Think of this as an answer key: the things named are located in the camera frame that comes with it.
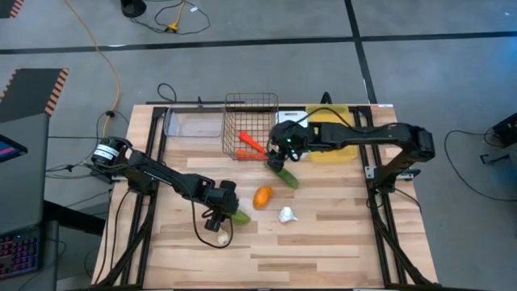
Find black floor cable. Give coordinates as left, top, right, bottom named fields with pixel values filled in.
left=443, top=129, right=517, bottom=202
left=128, top=0, right=212, bottom=36

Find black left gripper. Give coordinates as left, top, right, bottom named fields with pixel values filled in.
left=201, top=180, right=240, bottom=234

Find black cable loop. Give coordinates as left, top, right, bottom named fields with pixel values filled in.
left=156, top=82, right=178, bottom=104

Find clear plastic bin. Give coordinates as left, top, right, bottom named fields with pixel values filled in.
left=163, top=107, right=224, bottom=138

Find black box device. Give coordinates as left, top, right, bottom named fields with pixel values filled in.
left=490, top=112, right=517, bottom=149

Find thin yellow cable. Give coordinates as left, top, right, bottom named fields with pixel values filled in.
left=166, top=0, right=187, bottom=33

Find yellow plastic bin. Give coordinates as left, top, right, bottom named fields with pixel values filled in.
left=305, top=103, right=359, bottom=164

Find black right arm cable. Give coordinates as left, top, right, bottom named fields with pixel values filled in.
left=296, top=107, right=405, bottom=133

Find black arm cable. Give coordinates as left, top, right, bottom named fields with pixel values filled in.
left=296, top=107, right=405, bottom=133
left=189, top=193, right=235, bottom=250

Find thick yellow extension cable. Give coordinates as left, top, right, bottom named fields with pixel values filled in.
left=64, top=0, right=122, bottom=138

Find orange citrus fruit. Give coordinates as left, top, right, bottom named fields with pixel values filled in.
left=252, top=185, right=273, bottom=210

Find wire mesh basket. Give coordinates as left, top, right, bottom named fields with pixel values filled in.
left=221, top=91, right=280, bottom=162

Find desk monitor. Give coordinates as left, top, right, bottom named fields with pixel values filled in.
left=0, top=133, right=29, bottom=165

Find black mat with orange stripes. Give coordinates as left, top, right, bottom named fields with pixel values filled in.
left=0, top=0, right=25, bottom=19
left=0, top=67, right=70, bottom=124

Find backlit keyboard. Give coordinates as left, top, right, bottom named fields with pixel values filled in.
left=0, top=234, right=41, bottom=280

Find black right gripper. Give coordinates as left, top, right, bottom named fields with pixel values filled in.
left=266, top=120, right=312, bottom=174

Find black round base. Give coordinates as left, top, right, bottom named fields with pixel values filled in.
left=120, top=0, right=148, bottom=19

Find green cucumber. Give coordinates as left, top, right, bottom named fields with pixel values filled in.
left=232, top=209, right=252, bottom=226
left=264, top=161, right=300, bottom=190

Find white plastic bin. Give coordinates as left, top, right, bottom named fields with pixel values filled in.
left=276, top=108, right=310, bottom=130

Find black table frame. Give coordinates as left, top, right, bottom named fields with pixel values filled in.
left=92, top=103, right=439, bottom=290

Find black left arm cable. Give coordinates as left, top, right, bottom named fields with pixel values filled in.
left=189, top=193, right=235, bottom=250

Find orange carrot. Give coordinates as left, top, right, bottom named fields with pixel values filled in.
left=237, top=131, right=267, bottom=154

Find grey desk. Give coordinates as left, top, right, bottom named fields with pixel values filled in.
left=0, top=112, right=52, bottom=235

